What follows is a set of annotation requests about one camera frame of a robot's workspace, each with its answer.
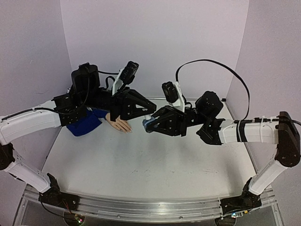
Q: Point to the blue nail polish bottle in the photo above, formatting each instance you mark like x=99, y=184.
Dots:
x=146, y=124

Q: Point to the mannequin hand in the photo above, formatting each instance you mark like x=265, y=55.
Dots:
x=119, y=124

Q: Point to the white nail polish cap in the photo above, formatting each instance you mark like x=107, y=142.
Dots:
x=147, y=117

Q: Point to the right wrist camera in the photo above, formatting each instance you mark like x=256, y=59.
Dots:
x=173, y=95

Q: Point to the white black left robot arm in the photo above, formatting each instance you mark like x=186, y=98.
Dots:
x=86, y=92

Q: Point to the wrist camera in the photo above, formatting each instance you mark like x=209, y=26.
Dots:
x=125, y=77
x=173, y=95

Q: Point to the aluminium table front rail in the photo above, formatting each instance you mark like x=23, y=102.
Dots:
x=153, y=211

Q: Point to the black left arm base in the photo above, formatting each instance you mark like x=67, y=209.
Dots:
x=55, y=197

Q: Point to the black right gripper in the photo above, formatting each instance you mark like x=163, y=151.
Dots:
x=182, y=123

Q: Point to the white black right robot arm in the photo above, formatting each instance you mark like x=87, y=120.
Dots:
x=279, y=130

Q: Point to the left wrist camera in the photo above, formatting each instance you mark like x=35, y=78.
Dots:
x=125, y=77

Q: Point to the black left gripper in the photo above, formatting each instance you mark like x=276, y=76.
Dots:
x=122, y=104

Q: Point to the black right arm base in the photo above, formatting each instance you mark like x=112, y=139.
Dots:
x=245, y=201

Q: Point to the blue white red jacket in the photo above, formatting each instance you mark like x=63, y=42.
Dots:
x=88, y=123

